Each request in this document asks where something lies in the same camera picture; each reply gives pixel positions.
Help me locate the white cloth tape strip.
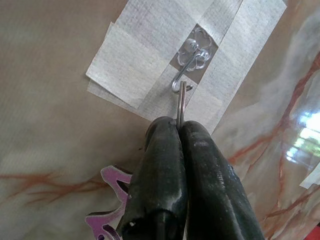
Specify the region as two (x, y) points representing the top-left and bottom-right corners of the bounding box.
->
(112, 0), (245, 66)
(299, 171), (320, 190)
(86, 63), (224, 134)
(85, 21), (185, 85)
(196, 0), (288, 134)

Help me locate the clear flower adhesive hook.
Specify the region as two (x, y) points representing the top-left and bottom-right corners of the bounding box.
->
(171, 30), (217, 95)

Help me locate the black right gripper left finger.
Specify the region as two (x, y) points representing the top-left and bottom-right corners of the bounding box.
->
(117, 115), (189, 240)

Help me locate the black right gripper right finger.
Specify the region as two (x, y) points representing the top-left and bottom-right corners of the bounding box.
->
(180, 120), (266, 240)

